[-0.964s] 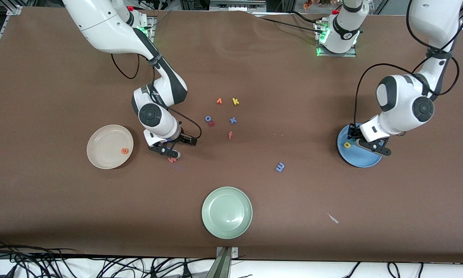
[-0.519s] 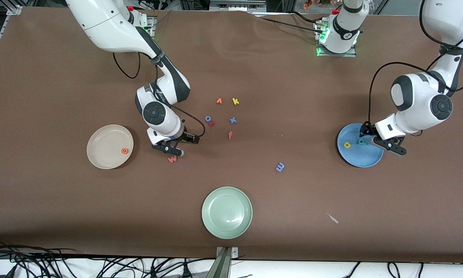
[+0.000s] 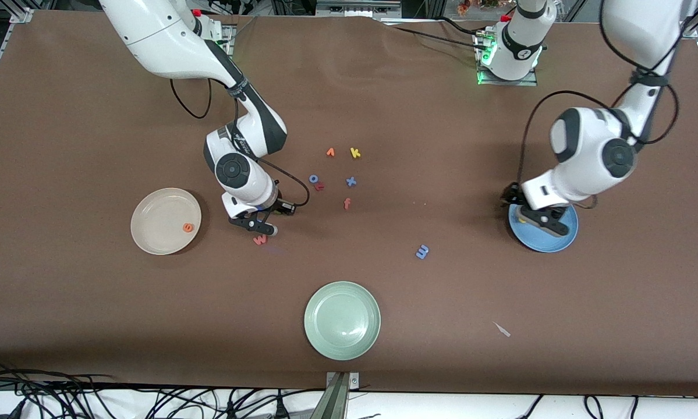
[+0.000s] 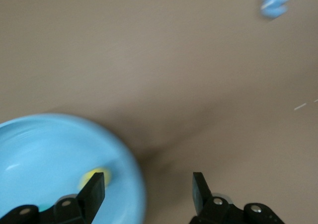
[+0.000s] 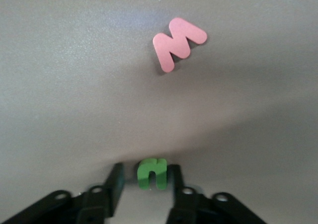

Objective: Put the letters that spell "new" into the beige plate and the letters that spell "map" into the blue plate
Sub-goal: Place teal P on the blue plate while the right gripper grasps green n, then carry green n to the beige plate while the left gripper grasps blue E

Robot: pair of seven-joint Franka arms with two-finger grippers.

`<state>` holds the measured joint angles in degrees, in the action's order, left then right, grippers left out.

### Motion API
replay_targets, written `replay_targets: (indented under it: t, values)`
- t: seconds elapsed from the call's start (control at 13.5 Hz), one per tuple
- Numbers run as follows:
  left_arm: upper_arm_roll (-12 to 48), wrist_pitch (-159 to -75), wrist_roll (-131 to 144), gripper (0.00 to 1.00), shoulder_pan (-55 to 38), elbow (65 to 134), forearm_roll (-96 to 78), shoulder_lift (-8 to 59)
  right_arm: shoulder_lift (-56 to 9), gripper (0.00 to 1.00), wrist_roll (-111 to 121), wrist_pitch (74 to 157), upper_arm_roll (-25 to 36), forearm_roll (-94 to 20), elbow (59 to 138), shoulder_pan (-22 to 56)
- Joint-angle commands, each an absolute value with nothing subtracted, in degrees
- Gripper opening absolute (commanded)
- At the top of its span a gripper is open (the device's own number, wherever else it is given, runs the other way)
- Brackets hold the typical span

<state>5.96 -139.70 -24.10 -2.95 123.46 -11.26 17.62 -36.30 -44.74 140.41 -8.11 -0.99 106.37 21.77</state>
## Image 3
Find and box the black table cable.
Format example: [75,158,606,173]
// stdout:
[433,16,484,35]
[384,24,486,52]

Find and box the grey metal box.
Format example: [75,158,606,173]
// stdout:
[316,0,403,18]

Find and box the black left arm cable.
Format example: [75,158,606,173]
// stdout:
[518,0,680,209]

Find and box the brown table cover sheet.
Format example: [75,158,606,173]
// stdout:
[0,10,698,397]

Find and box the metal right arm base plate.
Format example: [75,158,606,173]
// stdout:
[218,24,236,59]

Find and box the black cable tangle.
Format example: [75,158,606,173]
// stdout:
[0,358,326,419]

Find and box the beige plate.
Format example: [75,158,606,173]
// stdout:
[130,187,203,255]

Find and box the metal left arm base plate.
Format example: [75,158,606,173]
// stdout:
[476,32,538,87]

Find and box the green plate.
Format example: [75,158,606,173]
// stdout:
[304,281,381,361]

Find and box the blue plate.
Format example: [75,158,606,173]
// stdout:
[509,203,579,253]

